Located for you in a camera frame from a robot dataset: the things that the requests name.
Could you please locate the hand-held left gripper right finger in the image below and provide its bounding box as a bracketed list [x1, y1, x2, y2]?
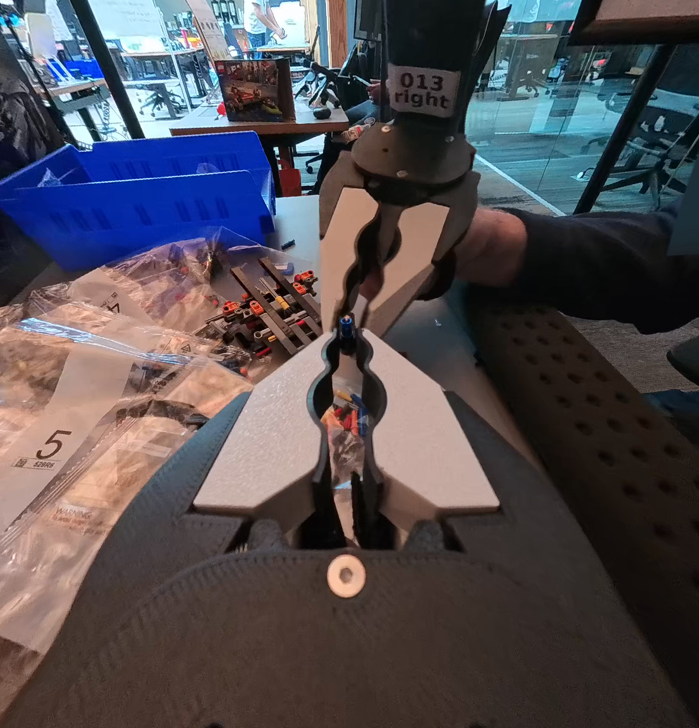
[348, 329, 503, 550]

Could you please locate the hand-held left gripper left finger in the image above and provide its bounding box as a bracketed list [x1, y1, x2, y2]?
[192, 331, 348, 551]

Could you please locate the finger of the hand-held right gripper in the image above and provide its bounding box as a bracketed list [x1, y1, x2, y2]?
[320, 184, 384, 332]
[362, 204, 451, 337]

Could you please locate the dark grey lego chassis frame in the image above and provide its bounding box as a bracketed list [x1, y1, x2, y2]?
[204, 256, 327, 358]

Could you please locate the small clear bag of pins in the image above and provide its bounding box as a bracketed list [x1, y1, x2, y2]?
[320, 372, 380, 504]

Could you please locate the pile of clear parts bags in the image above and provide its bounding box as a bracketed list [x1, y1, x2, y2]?
[0, 226, 270, 706]

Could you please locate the person's right forearm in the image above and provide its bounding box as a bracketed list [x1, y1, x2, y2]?
[506, 196, 699, 336]

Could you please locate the red lego box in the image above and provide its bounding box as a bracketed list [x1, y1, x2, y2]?
[214, 57, 297, 123]

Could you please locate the dark lego set box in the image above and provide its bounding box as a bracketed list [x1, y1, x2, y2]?
[0, 17, 53, 191]

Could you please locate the person's right hand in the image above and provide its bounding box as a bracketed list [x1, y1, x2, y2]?
[454, 206, 528, 284]

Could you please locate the wooden table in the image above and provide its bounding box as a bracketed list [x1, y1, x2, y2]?
[169, 105, 350, 168]

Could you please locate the blue plastic bin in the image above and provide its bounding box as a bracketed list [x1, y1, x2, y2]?
[0, 169, 276, 273]
[79, 131, 273, 188]

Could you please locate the grey office chair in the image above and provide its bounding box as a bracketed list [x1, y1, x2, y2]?
[602, 91, 699, 191]

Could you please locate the wooden pegboard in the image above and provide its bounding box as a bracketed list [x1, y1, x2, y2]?
[187, 0, 225, 58]

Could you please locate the dark wooden desk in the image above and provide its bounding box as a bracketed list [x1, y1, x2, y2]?
[568, 0, 699, 216]

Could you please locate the whiteboard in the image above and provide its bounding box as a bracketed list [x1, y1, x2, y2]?
[90, 0, 174, 41]

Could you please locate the black metal post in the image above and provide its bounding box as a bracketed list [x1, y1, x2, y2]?
[71, 0, 146, 140]

